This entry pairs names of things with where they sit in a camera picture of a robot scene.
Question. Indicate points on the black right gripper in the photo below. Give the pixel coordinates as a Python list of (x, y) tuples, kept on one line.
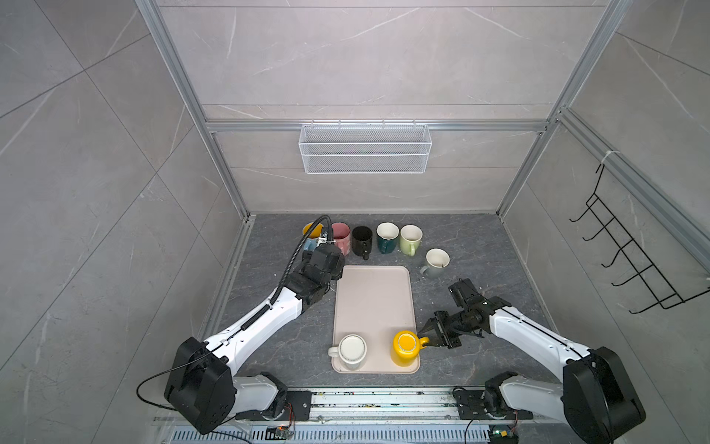
[(437, 323)]

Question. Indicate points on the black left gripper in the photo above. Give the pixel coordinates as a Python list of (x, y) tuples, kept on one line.
[(338, 266)]

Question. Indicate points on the pink patterned mug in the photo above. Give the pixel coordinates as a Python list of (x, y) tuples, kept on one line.
[(342, 237)]

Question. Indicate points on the blue mug yellow inside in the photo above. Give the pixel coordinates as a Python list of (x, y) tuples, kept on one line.
[(313, 234)]

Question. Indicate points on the black mug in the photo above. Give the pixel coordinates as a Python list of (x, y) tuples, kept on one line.
[(362, 242)]

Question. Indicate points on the grey mug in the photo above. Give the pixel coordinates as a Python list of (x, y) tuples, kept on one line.
[(436, 262)]

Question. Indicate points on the dark green mug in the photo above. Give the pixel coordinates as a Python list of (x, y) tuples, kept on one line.
[(387, 237)]

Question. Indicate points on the white mug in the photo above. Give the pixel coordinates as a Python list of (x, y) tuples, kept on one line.
[(350, 353)]

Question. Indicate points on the light green mug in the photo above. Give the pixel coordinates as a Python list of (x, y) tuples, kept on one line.
[(410, 238)]

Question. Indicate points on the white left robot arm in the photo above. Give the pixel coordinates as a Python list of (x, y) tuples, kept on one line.
[(204, 384)]

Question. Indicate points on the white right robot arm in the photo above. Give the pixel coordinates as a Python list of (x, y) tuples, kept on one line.
[(593, 394)]

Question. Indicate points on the beige tray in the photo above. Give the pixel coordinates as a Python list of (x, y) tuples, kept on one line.
[(375, 303)]

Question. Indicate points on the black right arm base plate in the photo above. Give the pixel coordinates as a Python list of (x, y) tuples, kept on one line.
[(481, 404)]

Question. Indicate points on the white wire mesh basket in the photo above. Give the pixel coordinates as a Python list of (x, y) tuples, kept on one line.
[(367, 149)]

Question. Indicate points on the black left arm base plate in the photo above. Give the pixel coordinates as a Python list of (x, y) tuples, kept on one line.
[(296, 403)]

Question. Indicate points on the black wire hook rack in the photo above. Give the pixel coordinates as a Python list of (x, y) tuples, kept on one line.
[(644, 269)]

